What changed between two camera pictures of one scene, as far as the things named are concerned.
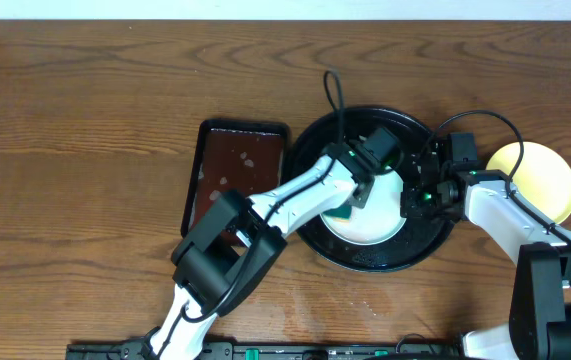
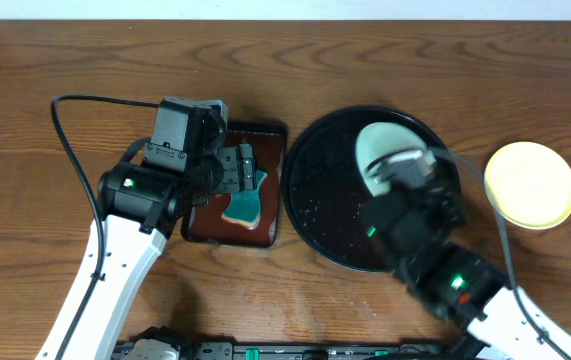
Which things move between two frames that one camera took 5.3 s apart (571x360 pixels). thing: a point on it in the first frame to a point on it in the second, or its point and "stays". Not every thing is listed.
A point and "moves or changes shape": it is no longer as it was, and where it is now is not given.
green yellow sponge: x=340 y=214 moves or changes shape
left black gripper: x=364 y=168 to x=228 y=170
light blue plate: x=381 y=218 moves or changes shape
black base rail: x=136 y=350 stays
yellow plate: x=543 y=178 stays
